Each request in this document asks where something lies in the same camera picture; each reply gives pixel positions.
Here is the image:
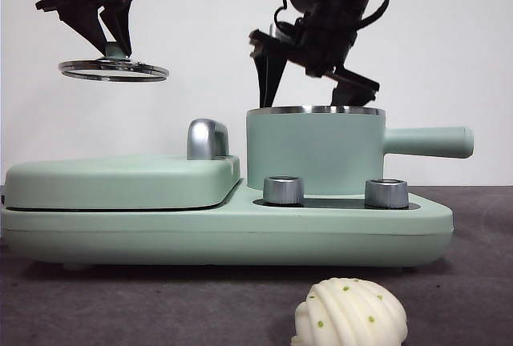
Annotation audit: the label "ridged white bun green flecks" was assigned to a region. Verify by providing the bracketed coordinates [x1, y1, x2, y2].
[289, 276, 408, 346]

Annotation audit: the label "mint green breakfast machine base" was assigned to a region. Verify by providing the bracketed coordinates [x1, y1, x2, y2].
[0, 195, 454, 273]

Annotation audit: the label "mint green handled pot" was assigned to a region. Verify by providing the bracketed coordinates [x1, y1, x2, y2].
[244, 105, 475, 198]

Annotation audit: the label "silver control knob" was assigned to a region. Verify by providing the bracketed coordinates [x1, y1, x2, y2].
[363, 179, 410, 209]
[261, 175, 306, 207]

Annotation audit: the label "mint green griddle lid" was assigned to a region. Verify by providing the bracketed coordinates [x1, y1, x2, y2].
[5, 119, 244, 211]

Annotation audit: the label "glass pot lid green knob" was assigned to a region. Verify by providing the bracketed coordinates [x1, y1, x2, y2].
[57, 42, 170, 83]

